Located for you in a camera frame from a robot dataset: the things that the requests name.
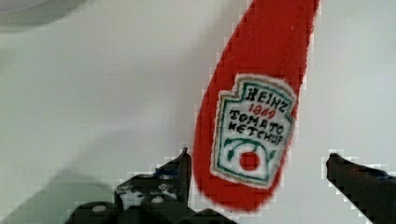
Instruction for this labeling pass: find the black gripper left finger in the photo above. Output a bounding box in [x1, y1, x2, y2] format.
[64, 148, 237, 224]

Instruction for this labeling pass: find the lavender round plate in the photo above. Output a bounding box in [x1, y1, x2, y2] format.
[1, 0, 89, 29]

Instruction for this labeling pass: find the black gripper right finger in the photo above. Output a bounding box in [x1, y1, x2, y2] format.
[326, 153, 396, 224]

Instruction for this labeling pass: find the red felt ketchup bottle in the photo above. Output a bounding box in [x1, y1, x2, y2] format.
[193, 0, 319, 211]

